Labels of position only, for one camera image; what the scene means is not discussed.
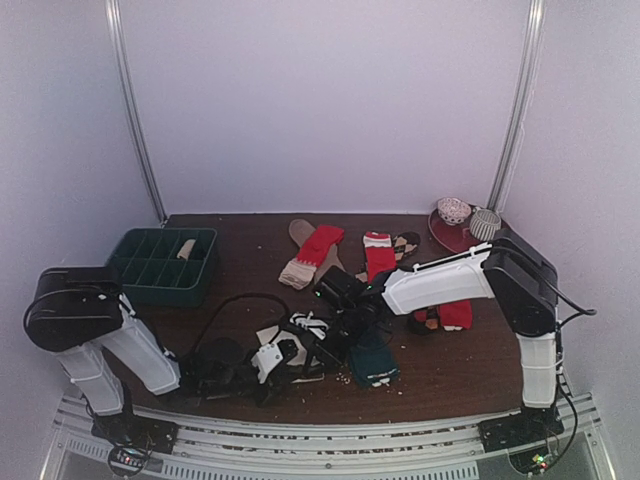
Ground aluminium corner post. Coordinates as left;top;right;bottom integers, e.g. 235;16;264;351
104;0;168;226
487;0;546;215

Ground patterned small bowl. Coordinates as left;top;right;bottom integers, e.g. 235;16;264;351
437;197;472;226

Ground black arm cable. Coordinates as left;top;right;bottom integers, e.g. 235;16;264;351
187;292;289;366
542;269;599;451

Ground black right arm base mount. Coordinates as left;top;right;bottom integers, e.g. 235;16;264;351
478;407;564;452

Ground red sock right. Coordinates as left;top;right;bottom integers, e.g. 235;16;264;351
406;300;473;335

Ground dark red round plate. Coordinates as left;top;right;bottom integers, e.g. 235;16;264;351
428;204;481;254

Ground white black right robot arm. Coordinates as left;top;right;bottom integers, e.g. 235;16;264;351
291;230;561;442

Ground right aluminium corner post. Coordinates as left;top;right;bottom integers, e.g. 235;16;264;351
487;0;546;215

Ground red cream sock left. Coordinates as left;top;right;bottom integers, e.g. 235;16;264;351
278;225;344;290

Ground dark teal sock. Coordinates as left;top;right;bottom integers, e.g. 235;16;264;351
348;331;400;388

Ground tan beige sock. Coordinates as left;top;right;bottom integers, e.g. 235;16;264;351
279;219;344;290

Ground red sock middle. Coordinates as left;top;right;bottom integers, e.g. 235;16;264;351
363;231;397;284

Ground brown argyle sock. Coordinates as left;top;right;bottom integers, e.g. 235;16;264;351
355;231;421;283

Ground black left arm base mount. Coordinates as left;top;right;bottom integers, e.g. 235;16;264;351
91;412;179;454

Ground striped grey cup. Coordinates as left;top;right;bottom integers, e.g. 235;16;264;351
469;208;502;242

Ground green compartment organizer tray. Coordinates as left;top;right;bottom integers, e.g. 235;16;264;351
106;228;218;308

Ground cream brown striped sock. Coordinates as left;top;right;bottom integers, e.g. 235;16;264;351
251;326;325;384

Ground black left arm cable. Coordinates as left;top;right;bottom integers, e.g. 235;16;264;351
187;292;289;366

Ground rolled beige sock in tray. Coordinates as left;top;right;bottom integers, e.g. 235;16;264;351
176;238;196;260

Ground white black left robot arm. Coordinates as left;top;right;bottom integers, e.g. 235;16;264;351
23;266;299;444

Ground left aluminium corner post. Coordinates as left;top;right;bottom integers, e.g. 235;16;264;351
104;0;168;226

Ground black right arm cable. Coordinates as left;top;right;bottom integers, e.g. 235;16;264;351
542;269;599;451

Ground aluminium front rail frame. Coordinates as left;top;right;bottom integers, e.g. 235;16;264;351
39;389;616;480

